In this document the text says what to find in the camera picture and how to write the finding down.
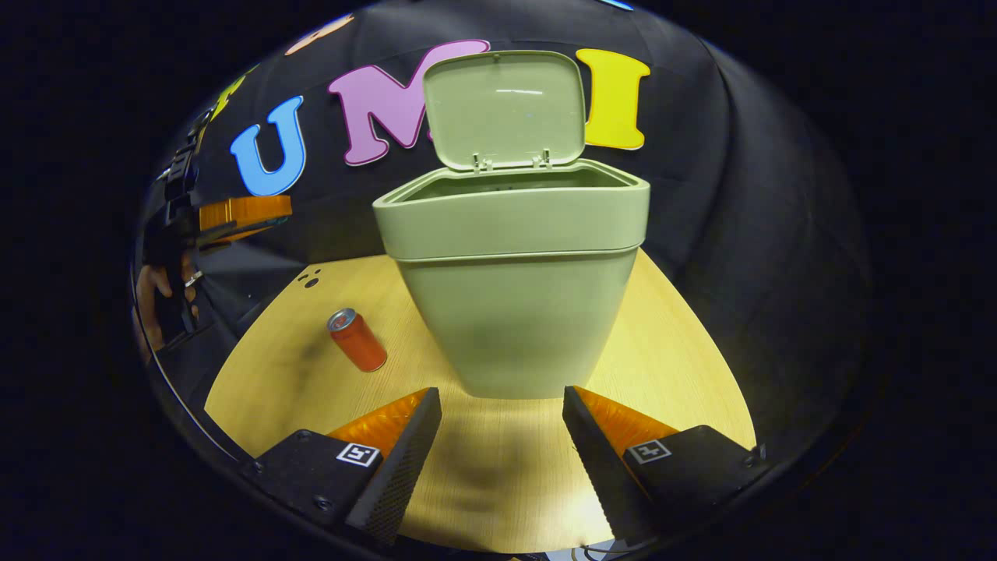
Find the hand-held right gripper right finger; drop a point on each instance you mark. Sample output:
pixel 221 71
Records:
pixel 596 460

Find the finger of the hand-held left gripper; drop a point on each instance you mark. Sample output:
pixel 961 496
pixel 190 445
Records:
pixel 245 212

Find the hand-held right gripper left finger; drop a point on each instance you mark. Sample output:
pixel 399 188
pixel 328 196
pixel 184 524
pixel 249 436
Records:
pixel 405 460

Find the orange pop can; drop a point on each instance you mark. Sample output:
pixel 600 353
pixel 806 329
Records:
pixel 358 343

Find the green desktop garbage bin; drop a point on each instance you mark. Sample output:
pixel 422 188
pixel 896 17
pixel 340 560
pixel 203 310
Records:
pixel 514 312

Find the wooden desktop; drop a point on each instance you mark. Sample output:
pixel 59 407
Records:
pixel 311 389

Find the black backdrop cloth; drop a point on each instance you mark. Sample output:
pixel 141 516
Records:
pixel 740 195

